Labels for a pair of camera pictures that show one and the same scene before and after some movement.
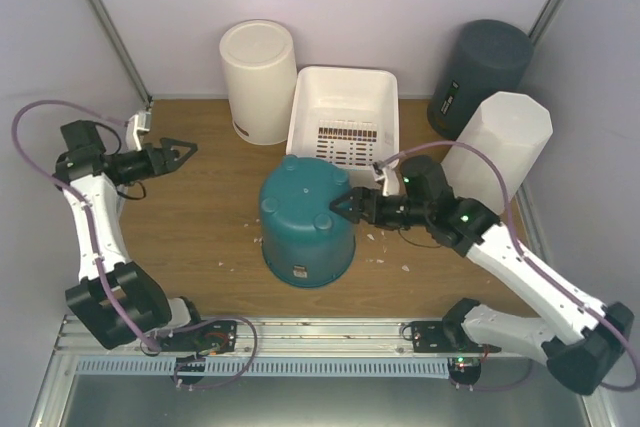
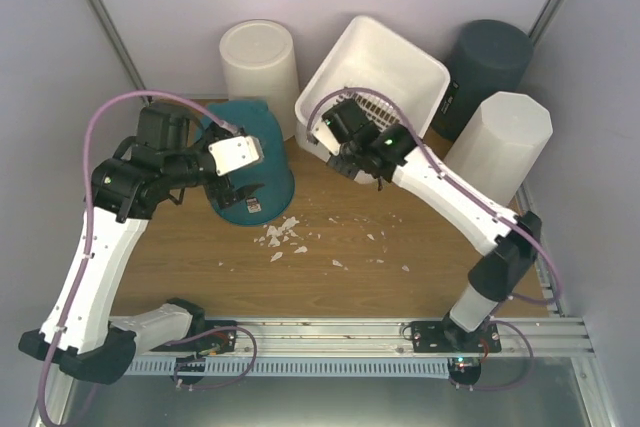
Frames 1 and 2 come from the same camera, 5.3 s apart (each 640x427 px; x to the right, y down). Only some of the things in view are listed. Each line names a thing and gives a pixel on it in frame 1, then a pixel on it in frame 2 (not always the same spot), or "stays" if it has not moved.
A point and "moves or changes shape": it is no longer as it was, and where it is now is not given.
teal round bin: x=304 y=242 to x=269 y=202
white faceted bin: x=513 y=128 stays
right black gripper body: x=414 y=214 to x=350 y=158
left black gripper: x=167 y=156 to x=227 y=199
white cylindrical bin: x=260 y=71 stays
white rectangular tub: x=347 y=117 moves or changes shape
